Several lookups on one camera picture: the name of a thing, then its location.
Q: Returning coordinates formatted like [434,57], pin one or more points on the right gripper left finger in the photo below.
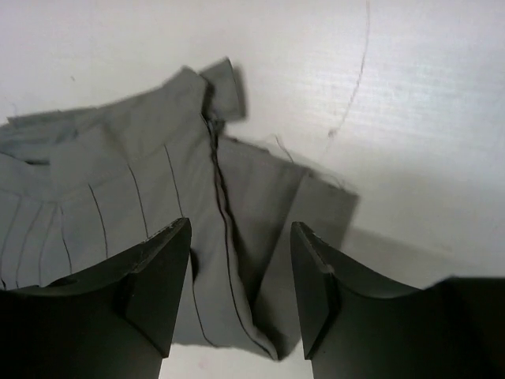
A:
[113,320]

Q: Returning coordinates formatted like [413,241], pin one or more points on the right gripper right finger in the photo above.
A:
[357,323]

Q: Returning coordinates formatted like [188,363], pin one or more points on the grey pleated skirt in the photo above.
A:
[82,185]

